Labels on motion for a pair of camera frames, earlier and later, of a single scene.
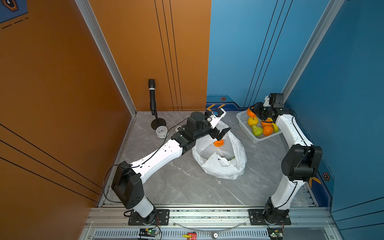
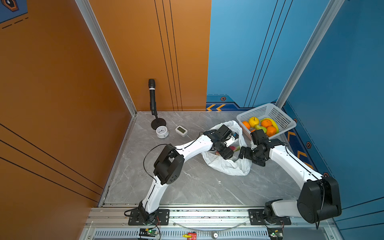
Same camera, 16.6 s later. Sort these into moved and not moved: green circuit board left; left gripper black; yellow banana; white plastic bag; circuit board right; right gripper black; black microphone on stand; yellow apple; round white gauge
Moved: white plastic bag; left gripper black; right gripper black
Not moved: yellow banana; round white gauge; black microphone on stand; circuit board right; yellow apple; green circuit board left
